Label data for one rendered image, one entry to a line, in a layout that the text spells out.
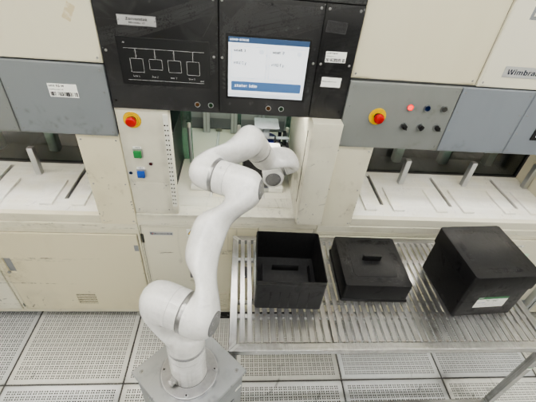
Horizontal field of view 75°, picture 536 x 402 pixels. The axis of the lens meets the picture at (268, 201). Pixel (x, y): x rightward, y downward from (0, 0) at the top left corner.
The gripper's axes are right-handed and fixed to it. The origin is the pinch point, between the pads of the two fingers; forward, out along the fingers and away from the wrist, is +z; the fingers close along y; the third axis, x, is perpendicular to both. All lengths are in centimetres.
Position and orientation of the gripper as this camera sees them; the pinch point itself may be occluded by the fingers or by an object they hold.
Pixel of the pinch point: (268, 140)
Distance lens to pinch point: 164.5
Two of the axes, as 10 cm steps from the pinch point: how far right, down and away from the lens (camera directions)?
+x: 0.8, -7.8, -6.2
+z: -0.7, -6.3, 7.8
